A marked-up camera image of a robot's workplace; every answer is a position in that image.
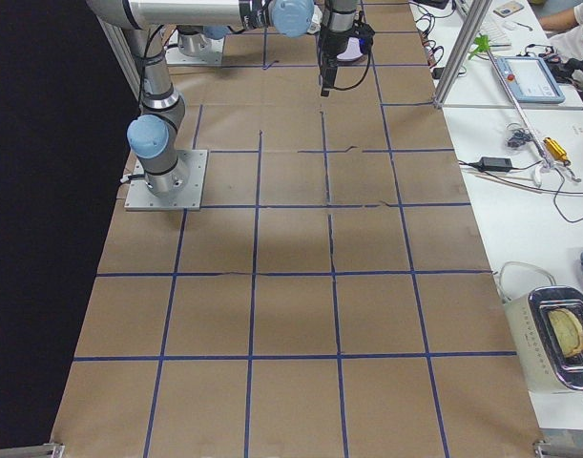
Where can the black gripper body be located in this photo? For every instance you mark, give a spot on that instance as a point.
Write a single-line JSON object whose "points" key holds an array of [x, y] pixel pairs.
{"points": [[330, 48]]}

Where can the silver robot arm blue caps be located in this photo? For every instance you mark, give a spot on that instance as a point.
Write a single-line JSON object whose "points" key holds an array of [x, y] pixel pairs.
{"points": [[152, 136]]}

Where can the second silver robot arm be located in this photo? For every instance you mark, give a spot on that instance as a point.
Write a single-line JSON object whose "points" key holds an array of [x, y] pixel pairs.
{"points": [[195, 40]]}

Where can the green plastic clip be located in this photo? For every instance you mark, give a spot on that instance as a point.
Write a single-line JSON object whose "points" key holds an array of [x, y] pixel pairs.
{"points": [[481, 47]]}

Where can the white keyboard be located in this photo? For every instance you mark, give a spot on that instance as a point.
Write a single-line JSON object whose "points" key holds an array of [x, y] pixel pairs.
{"points": [[498, 38]]}

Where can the wooden chopstick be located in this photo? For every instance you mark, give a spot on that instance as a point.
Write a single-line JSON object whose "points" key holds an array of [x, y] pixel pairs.
{"points": [[509, 182]]}

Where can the black power adapter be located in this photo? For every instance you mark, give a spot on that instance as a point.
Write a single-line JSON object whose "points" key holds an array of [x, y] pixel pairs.
{"points": [[494, 164]]}

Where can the smartphone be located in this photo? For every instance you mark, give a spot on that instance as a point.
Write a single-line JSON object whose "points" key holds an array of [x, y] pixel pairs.
{"points": [[507, 9]]}

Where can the blue teach pendant tablet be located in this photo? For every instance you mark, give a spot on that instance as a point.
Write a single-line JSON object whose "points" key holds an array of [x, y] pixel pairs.
{"points": [[529, 79]]}

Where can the brown paper table cover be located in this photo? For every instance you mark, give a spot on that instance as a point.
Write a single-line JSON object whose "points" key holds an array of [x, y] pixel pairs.
{"points": [[332, 296]]}

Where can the long silver reacher stick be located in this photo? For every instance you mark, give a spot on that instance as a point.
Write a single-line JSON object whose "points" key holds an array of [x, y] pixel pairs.
{"points": [[548, 162]]}

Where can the person in white shirt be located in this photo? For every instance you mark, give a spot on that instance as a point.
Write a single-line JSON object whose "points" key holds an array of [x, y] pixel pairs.
{"points": [[567, 43]]}

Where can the cream toaster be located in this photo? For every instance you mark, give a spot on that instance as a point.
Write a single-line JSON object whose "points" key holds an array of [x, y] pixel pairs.
{"points": [[545, 368]]}

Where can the toast slice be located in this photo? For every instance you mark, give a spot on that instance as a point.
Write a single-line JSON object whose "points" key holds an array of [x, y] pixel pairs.
{"points": [[568, 331]]}

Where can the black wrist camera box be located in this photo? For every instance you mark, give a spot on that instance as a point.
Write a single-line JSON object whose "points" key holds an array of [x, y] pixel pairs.
{"points": [[364, 33]]}

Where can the aluminium frame post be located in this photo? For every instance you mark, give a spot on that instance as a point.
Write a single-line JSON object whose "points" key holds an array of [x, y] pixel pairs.
{"points": [[457, 57]]}

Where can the yellow handled tool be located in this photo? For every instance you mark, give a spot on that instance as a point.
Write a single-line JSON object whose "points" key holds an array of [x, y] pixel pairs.
{"points": [[556, 150]]}

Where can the right corner metal bracket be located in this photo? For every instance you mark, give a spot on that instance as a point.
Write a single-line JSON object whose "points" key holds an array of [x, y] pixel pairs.
{"points": [[544, 449]]}

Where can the corner metal bracket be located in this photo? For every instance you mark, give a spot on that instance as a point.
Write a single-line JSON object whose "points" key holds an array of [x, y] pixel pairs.
{"points": [[544, 449], [49, 450]]}

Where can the left corner metal bracket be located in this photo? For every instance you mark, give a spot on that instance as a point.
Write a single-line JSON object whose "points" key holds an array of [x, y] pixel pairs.
{"points": [[49, 450]]}

